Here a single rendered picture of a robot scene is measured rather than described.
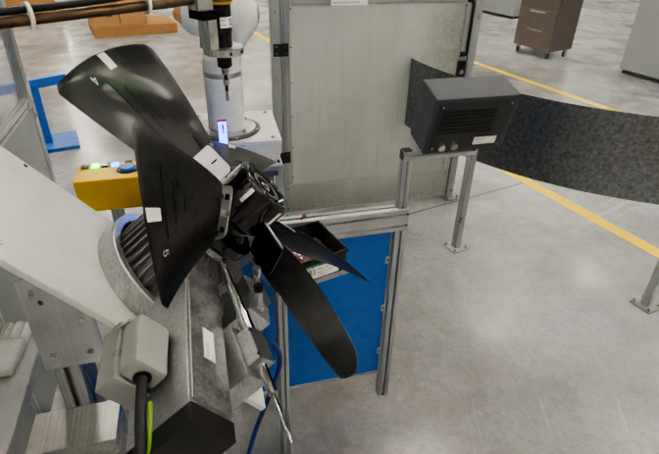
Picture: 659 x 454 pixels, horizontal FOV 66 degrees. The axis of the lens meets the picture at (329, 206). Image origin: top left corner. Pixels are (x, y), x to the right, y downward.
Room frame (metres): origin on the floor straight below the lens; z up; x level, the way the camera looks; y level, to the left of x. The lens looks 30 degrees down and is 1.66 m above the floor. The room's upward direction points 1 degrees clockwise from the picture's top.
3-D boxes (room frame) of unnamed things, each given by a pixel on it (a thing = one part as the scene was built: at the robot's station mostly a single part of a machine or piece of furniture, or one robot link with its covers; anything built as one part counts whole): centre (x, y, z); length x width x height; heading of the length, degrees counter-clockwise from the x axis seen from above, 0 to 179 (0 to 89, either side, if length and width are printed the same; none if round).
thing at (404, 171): (1.38, -0.23, 0.96); 0.03 x 0.03 x 0.20; 15
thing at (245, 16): (1.60, 0.32, 1.33); 0.19 x 0.12 x 0.24; 100
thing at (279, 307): (1.09, 0.13, 0.40); 0.03 x 0.03 x 0.80; 30
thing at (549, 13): (7.25, -2.93, 0.45); 0.68 x 0.47 x 0.90; 31
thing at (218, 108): (1.59, 0.35, 1.12); 0.19 x 0.19 x 0.18
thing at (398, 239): (1.38, -0.23, 0.39); 0.04 x 0.04 x 0.78; 15
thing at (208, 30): (0.88, 0.20, 1.49); 0.09 x 0.07 x 0.10; 140
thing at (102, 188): (1.16, 0.57, 1.02); 0.16 x 0.10 x 0.11; 105
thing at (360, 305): (1.27, 0.19, 0.45); 0.82 x 0.02 x 0.66; 105
